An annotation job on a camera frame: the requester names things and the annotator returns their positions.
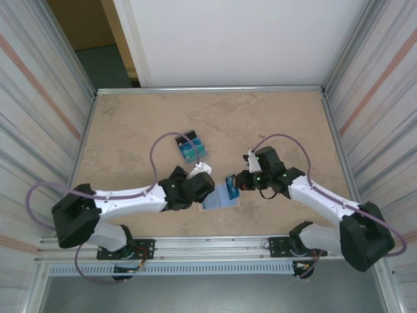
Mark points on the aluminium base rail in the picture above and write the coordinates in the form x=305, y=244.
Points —
x=211, y=244

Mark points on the tan wooden door edge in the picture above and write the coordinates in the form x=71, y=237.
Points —
x=117, y=32

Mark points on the light blue credit card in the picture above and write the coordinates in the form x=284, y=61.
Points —
x=195, y=143

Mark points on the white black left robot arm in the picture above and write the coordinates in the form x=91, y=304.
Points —
x=75, y=218

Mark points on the aluminium table edge bar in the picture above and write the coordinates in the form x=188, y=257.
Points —
x=208, y=89

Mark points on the clear acrylic card stand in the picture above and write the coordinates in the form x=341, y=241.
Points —
x=190, y=160

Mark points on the aluminium frame post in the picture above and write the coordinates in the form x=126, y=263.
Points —
x=69, y=49
x=347, y=49

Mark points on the small green circuit board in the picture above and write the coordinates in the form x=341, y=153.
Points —
x=128, y=269

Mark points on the aluminium table side bar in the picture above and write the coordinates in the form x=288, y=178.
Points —
x=333, y=130
x=87, y=130

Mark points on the beige leather card holder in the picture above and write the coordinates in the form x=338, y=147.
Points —
x=220, y=195

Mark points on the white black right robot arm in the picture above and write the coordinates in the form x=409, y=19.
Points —
x=365, y=241

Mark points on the black credit card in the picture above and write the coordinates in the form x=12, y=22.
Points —
x=190, y=134

